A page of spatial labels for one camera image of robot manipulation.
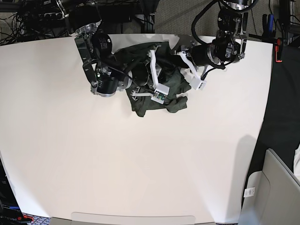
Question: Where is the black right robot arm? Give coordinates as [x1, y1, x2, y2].
[56, 0, 158, 97]

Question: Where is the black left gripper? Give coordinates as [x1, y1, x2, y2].
[172, 43, 217, 68]

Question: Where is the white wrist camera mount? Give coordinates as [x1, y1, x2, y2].
[172, 50, 208, 90]
[131, 44, 170, 104]

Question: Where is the dark grey mat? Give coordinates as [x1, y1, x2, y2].
[248, 45, 300, 182]

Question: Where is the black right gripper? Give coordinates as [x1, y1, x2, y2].
[126, 63, 153, 90]

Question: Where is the grey plastic bin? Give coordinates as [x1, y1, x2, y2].
[238, 149, 300, 225]

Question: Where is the black printed box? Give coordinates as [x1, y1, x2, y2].
[0, 162, 22, 225]

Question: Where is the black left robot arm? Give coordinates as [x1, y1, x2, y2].
[172, 0, 258, 69]

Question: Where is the orange black table clamp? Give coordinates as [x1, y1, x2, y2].
[249, 34, 284, 63]

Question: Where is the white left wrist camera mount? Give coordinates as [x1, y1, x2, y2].
[172, 50, 208, 90]

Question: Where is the dark green long-sleeve shirt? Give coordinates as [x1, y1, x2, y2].
[114, 42, 191, 117]

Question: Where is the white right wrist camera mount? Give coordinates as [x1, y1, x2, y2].
[131, 44, 170, 104]

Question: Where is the aluminium frame post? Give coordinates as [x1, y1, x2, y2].
[139, 0, 156, 34]

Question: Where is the blue handled clamp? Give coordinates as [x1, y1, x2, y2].
[262, 14, 276, 43]

